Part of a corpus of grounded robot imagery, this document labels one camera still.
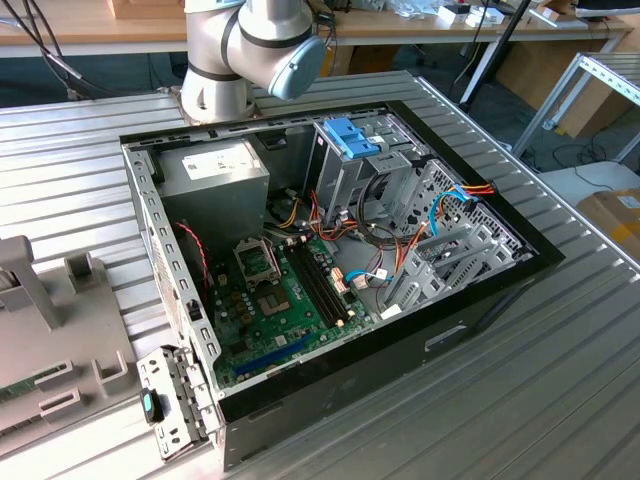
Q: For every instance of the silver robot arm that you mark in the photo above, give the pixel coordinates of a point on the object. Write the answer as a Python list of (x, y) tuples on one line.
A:
[(215, 45)]

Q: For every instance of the metal disk bay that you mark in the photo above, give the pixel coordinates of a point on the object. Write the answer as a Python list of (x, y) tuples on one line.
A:
[(425, 287)]

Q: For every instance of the black RAM slot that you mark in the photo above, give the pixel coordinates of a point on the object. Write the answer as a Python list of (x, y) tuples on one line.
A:
[(318, 286), (324, 284), (329, 282), (312, 287)]

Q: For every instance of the grey metal drive cage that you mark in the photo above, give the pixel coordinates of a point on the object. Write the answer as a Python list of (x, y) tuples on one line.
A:
[(340, 185)]

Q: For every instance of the CPU socket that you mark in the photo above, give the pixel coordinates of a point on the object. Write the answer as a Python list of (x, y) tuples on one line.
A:
[(255, 262)]

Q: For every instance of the green motherboard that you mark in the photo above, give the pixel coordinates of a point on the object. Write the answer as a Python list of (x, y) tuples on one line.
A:
[(280, 320)]

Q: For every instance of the grey power supply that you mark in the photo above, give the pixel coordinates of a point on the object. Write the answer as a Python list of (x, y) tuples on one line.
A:
[(215, 210)]

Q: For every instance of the blue expansion slot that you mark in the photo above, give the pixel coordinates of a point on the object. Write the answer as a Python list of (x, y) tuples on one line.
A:
[(272, 356)]

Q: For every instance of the black PC case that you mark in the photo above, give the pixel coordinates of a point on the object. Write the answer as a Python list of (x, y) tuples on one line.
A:
[(350, 390)]

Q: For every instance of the wooden desk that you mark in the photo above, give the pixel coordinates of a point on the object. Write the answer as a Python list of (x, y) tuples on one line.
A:
[(425, 30), (100, 30)]

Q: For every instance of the black device teal button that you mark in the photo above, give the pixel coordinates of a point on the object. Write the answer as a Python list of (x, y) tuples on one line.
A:
[(149, 405)]

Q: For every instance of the grey parts rack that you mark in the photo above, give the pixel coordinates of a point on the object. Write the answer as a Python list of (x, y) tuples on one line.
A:
[(60, 325)]

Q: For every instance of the small white box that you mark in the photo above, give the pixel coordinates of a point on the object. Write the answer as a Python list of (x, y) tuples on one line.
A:
[(480, 17)]

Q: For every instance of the cardboard box yellow tape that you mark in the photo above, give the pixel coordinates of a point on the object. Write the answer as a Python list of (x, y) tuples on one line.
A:
[(610, 220)]

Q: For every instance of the green circuit card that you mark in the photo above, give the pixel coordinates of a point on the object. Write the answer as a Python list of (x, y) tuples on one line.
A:
[(20, 387)]

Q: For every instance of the metal expansion bracket cover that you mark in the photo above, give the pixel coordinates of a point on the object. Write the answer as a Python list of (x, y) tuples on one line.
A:
[(180, 400)]

